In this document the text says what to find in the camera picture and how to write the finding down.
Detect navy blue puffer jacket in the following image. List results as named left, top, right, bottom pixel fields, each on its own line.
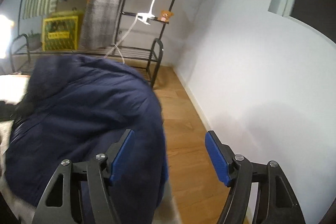
left=5, top=55, right=166, bottom=223

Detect black metal clothes rack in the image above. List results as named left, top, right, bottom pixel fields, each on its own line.
left=1, top=0, right=176, bottom=84

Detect plaid beige bed blanket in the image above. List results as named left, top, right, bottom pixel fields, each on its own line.
left=0, top=74, right=38, bottom=224

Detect yellow green patterned box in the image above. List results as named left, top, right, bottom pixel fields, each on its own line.
left=42, top=10, right=84, bottom=52

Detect small potted plant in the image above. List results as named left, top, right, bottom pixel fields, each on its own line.
left=27, top=30, right=42, bottom=51

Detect small brown teddy bear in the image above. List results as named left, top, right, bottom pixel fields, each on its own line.
left=158, top=10, right=174, bottom=23

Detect grey plaid hanging coat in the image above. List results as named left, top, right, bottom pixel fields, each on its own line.
left=79, top=0, right=123, bottom=50

